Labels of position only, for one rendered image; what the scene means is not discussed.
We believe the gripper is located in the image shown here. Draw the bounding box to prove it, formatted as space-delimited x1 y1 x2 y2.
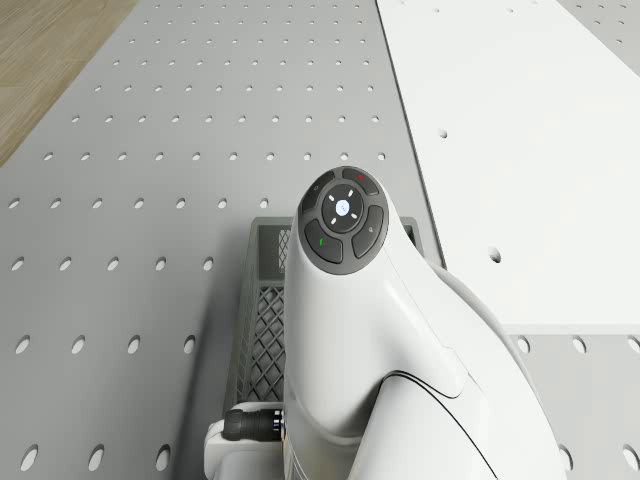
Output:
203 405 288 480

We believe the dark grey basket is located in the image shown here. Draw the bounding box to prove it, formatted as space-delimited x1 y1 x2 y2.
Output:
221 215 420 416

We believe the white board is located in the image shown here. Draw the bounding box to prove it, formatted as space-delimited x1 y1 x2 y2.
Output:
374 0 640 337

